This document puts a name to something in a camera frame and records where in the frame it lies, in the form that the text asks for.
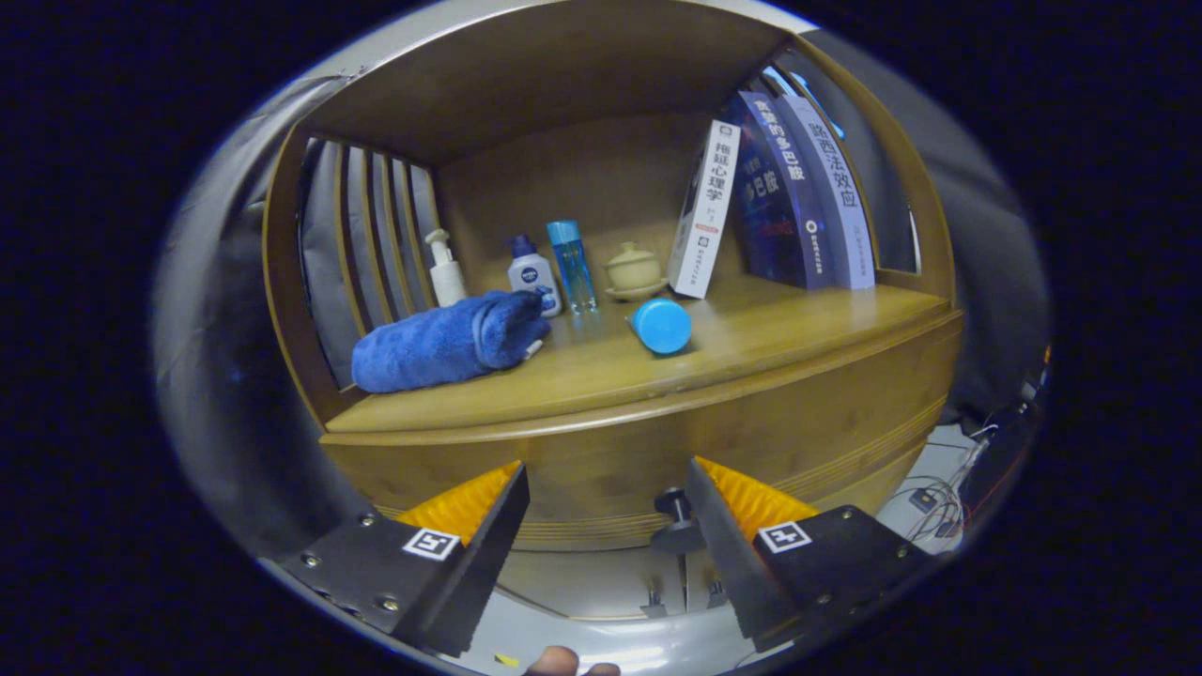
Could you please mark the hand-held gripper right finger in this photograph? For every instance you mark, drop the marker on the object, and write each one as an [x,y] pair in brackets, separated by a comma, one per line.
[732,563]

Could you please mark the white pump bottle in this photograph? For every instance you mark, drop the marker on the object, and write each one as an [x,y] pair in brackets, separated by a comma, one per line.
[449,282]

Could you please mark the beige lidded tea cup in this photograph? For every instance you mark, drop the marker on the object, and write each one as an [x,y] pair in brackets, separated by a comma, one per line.
[634,272]

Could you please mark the wooden cabinet door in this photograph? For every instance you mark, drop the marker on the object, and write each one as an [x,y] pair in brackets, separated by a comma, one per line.
[704,575]
[582,577]

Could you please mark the blue folded towel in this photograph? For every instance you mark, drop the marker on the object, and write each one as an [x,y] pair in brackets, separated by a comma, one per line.
[432,347]

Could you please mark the white lotion bottle blue cap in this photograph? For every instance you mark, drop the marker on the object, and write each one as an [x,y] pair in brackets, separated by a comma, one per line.
[532,272]

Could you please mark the black drawer knob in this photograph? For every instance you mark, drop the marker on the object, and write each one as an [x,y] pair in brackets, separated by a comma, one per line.
[671,539]

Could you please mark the pale lavender book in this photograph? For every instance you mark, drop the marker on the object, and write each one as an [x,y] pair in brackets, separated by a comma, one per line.
[840,207]

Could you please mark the clear blue bottle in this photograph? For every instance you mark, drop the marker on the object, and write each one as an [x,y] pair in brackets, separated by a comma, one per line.
[573,268]

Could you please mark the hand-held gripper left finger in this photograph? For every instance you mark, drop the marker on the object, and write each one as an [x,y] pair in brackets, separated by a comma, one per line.
[488,563]

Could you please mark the white book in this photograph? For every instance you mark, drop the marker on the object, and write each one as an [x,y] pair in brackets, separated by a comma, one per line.
[704,216]

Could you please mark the wooden cabinet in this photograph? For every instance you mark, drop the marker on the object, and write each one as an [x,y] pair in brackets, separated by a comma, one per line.
[563,66]

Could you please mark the wooden drawer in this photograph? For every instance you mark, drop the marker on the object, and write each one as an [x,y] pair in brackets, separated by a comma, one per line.
[620,460]

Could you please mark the blue and white cosmetic tube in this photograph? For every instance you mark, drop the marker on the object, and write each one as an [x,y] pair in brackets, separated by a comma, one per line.
[662,326]

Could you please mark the dark blue book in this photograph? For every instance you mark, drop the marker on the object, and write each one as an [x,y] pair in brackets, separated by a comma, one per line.
[779,197]

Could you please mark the wooden countertop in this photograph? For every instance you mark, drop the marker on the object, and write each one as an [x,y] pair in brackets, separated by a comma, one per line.
[751,338]

